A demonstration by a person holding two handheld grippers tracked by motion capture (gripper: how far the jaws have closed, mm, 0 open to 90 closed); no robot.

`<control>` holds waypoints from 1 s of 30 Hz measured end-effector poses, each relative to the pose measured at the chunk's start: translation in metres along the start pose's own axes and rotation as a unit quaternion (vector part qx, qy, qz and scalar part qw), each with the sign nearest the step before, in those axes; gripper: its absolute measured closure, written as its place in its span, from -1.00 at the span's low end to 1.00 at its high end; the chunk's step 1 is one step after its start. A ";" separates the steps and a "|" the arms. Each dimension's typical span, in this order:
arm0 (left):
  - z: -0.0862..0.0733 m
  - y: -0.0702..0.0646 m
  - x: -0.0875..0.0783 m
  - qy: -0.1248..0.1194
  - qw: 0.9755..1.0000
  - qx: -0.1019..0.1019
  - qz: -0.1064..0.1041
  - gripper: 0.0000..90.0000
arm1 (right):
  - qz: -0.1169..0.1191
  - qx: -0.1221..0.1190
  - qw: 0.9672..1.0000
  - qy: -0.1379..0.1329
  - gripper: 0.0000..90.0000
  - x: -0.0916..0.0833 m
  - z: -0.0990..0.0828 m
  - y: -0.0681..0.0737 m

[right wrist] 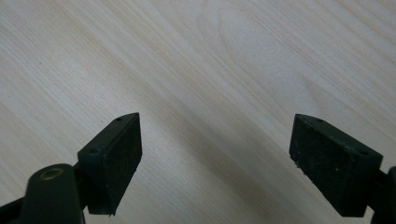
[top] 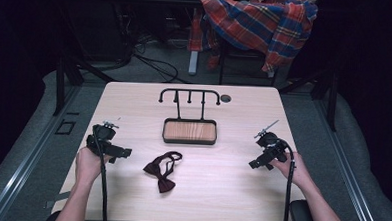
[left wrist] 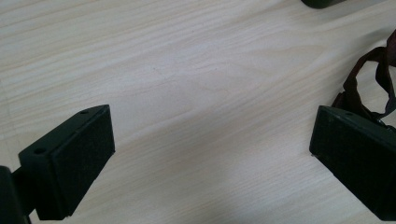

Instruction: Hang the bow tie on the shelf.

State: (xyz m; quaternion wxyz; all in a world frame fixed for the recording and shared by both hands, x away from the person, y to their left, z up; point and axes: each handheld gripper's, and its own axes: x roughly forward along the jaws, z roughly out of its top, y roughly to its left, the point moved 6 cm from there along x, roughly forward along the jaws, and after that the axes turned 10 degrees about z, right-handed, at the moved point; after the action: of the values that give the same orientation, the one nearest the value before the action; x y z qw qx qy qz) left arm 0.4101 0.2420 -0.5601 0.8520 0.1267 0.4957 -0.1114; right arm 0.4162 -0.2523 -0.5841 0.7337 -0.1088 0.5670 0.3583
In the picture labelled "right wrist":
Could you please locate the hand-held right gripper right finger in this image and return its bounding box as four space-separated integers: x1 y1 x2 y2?
289 113 384 218

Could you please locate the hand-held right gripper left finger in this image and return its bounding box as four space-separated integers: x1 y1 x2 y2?
77 112 144 217

